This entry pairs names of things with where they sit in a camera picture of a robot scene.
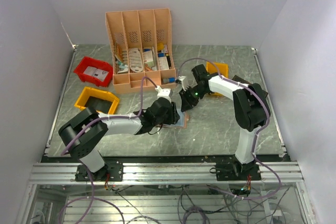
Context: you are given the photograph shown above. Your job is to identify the pink leather card holder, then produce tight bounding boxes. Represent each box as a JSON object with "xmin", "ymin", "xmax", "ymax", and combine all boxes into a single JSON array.
[{"xmin": 163, "ymin": 108, "xmax": 190, "ymax": 129}]

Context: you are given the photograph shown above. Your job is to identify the red plastic bin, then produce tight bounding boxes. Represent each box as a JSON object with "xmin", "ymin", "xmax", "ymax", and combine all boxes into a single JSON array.
[{"xmin": 73, "ymin": 56, "xmax": 113, "ymax": 87}]

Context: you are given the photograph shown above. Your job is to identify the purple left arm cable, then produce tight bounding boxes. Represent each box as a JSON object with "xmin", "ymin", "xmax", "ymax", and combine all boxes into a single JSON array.
[{"xmin": 57, "ymin": 76, "xmax": 161, "ymax": 224}]

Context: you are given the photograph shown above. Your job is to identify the white oval perforated board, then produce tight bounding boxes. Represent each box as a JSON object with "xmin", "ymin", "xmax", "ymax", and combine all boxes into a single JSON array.
[{"xmin": 129, "ymin": 48, "xmax": 144, "ymax": 73}]

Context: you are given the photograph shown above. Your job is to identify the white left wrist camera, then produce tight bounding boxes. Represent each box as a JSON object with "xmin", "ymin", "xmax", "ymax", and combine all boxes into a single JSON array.
[{"xmin": 155, "ymin": 86, "xmax": 172, "ymax": 102}]

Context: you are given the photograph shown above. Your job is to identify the black book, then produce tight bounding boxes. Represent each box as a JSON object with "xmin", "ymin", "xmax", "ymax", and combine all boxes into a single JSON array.
[{"xmin": 232, "ymin": 75, "xmax": 268, "ymax": 98}]

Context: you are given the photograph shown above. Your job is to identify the peach plastic desk organizer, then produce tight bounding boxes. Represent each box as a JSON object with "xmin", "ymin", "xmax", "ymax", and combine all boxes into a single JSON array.
[{"xmin": 106, "ymin": 8, "xmax": 176, "ymax": 94}]

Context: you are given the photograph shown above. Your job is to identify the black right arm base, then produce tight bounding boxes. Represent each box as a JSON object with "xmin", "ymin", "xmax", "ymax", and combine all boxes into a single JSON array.
[{"xmin": 209, "ymin": 162, "xmax": 261, "ymax": 181}]

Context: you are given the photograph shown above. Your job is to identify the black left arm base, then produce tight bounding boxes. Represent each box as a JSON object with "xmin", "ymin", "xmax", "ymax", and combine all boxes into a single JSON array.
[{"xmin": 75, "ymin": 161, "xmax": 124, "ymax": 182}]

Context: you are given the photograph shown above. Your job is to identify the yellow bin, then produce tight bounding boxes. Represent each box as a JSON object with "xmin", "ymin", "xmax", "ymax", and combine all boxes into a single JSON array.
[
  {"xmin": 74, "ymin": 87, "xmax": 120, "ymax": 114},
  {"xmin": 206, "ymin": 62, "xmax": 232, "ymax": 99}
]

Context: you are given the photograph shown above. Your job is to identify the white box in organizer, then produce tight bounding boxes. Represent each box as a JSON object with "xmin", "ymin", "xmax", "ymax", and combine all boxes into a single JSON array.
[{"xmin": 143, "ymin": 50, "xmax": 155, "ymax": 68}]

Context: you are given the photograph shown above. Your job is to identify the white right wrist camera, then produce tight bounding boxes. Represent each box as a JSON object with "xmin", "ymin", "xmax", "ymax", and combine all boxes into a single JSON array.
[{"xmin": 176, "ymin": 76, "xmax": 189, "ymax": 91}]

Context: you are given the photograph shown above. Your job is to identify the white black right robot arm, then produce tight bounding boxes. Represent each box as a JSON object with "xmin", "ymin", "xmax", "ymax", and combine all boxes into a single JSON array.
[{"xmin": 176, "ymin": 65, "xmax": 271, "ymax": 180}]

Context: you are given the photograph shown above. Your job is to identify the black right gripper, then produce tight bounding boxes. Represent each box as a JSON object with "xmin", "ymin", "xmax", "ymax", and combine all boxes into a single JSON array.
[{"xmin": 179, "ymin": 84, "xmax": 208, "ymax": 112}]

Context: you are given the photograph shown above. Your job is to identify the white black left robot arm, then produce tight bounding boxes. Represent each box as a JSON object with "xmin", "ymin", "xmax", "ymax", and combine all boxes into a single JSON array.
[{"xmin": 58, "ymin": 98, "xmax": 180, "ymax": 180}]

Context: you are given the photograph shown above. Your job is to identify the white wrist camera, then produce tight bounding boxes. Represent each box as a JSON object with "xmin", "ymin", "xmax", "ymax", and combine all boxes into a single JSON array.
[
  {"xmin": 155, "ymin": 86, "xmax": 172, "ymax": 102},
  {"xmin": 176, "ymin": 76, "xmax": 189, "ymax": 91}
]

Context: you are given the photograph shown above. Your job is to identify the blue grey cylinder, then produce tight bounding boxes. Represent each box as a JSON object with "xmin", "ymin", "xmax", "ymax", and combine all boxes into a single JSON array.
[{"xmin": 162, "ymin": 78, "xmax": 175, "ymax": 84}]

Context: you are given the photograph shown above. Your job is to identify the cards in red bin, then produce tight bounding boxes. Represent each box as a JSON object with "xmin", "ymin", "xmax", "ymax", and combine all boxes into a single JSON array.
[{"xmin": 83, "ymin": 66, "xmax": 109, "ymax": 81}]

